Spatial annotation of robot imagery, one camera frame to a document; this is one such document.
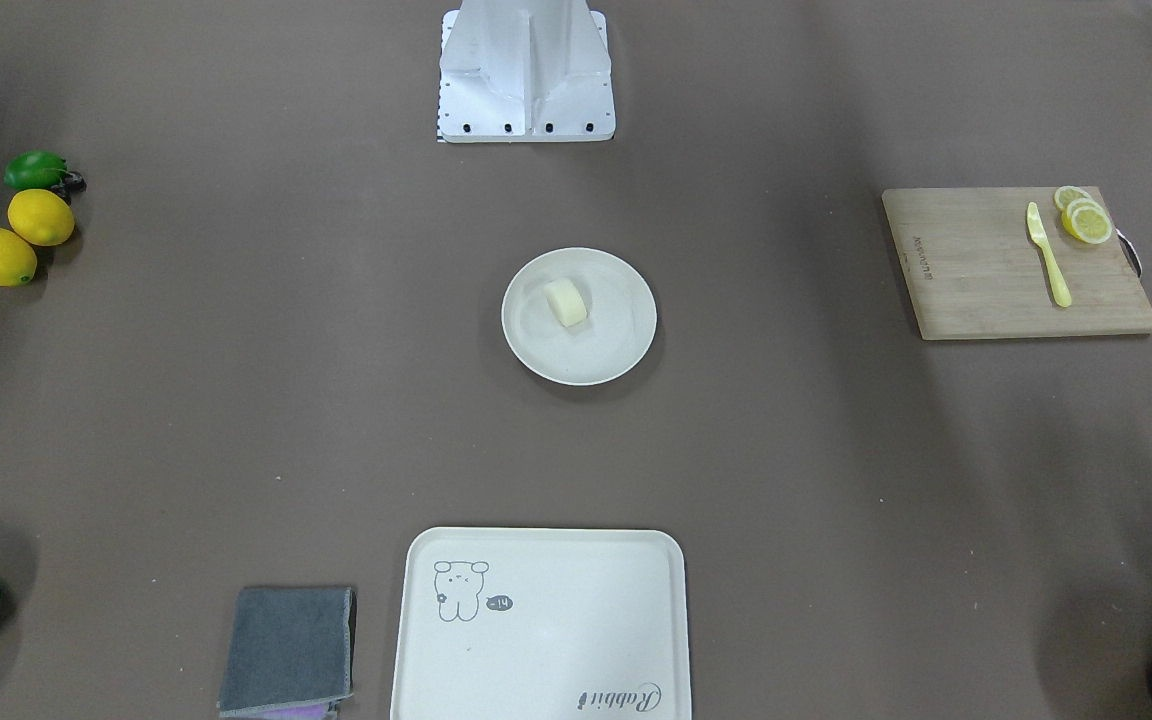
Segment cream round plate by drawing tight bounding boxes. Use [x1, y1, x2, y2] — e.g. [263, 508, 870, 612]
[500, 247, 658, 386]

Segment cream rabbit tray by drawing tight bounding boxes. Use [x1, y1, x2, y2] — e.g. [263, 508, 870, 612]
[391, 526, 692, 719]

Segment bamboo cutting board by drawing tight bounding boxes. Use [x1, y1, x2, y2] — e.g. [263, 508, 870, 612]
[881, 187, 1152, 340]

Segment grey folded cloth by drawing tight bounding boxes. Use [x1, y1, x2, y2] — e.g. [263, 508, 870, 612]
[218, 585, 355, 719]

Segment yellow plastic knife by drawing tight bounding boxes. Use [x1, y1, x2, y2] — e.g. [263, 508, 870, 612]
[1025, 200, 1073, 306]

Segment lemon slices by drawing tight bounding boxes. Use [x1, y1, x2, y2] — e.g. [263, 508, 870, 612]
[1053, 184, 1116, 245]

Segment dark cherries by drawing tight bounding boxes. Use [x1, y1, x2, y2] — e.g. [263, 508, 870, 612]
[47, 170, 88, 205]

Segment lower yellow lemon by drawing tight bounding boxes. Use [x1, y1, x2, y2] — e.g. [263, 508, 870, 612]
[6, 190, 76, 247]

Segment green lime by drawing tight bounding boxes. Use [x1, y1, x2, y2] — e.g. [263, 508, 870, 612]
[3, 150, 69, 191]

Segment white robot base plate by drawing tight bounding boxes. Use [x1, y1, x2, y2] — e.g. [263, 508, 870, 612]
[435, 1, 617, 143]

